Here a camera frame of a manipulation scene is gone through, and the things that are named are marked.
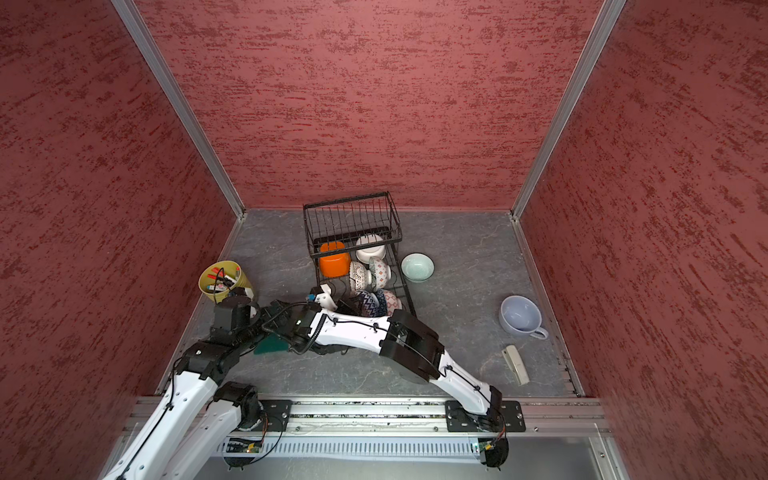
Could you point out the orange plastic bowl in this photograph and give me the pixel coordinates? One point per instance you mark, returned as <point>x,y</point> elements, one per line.
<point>334,261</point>

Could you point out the white red lattice bowl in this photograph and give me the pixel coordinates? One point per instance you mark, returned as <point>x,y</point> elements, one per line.
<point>359,278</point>

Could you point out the blue patterned bowl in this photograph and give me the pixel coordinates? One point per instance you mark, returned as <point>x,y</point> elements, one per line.
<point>372,304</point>

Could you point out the white ceramic bowl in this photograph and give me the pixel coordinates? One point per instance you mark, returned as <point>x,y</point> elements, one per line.
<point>368,247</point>

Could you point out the black wire dish rack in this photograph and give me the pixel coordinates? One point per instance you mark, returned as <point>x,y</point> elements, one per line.
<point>346,220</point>

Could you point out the red orange patterned bowl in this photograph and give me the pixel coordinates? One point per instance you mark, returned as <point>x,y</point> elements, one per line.
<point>392,301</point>

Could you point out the pale mint green bowl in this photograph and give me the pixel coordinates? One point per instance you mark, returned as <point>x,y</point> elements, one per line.
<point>417,267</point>

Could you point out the grey green patterned bowl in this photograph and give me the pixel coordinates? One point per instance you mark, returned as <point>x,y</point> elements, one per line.
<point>381,273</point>

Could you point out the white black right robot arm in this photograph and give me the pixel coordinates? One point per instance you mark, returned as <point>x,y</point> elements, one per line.
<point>402,339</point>

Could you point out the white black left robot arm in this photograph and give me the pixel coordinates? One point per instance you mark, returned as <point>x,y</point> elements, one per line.
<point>200,408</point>

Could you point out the green sponge cloth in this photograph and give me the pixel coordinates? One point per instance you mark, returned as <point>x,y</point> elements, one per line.
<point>271,344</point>

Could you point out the yellow utensil cup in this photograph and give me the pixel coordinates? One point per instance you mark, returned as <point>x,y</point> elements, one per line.
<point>218,292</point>

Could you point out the light blue mug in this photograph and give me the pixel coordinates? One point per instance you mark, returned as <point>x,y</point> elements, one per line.
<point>520,316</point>

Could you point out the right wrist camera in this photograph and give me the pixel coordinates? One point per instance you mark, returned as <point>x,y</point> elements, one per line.
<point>323,295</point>

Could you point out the red handled tool in cup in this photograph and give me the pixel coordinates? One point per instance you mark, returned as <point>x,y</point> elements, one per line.
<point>219,276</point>

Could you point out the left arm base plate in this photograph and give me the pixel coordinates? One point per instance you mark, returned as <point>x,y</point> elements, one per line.
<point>273,415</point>

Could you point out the aluminium front rail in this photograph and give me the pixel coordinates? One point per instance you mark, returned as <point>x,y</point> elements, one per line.
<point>425,416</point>

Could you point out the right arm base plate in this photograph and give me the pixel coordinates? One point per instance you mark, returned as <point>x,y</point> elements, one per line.
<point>508,416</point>

